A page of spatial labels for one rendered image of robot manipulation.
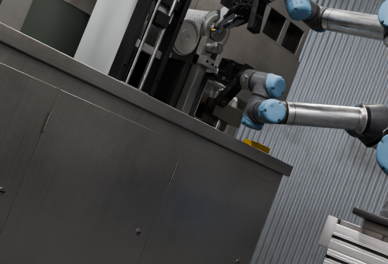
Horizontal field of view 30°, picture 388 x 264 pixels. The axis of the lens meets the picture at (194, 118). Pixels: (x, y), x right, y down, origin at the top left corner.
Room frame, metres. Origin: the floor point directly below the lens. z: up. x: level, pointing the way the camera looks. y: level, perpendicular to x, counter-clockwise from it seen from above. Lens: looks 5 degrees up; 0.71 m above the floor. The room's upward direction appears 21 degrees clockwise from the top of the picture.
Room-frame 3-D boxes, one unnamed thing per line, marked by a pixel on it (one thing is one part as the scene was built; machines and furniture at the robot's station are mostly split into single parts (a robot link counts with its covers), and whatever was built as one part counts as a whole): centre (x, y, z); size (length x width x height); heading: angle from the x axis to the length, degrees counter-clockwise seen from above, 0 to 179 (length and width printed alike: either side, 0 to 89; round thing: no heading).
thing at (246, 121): (2.38, -0.19, 1.01); 0.11 x 0.08 x 0.11; 12
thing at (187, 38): (2.55, 0.21, 1.17); 0.26 x 0.12 x 0.12; 44
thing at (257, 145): (2.49, -0.24, 0.91); 0.07 x 0.07 x 0.02; 44
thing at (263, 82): (2.40, -0.19, 1.11); 0.11 x 0.08 x 0.09; 44
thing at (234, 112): (2.79, 0.03, 1.00); 0.40 x 0.16 x 0.06; 44
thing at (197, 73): (2.49, 0.04, 1.05); 0.06 x 0.05 x 0.31; 44
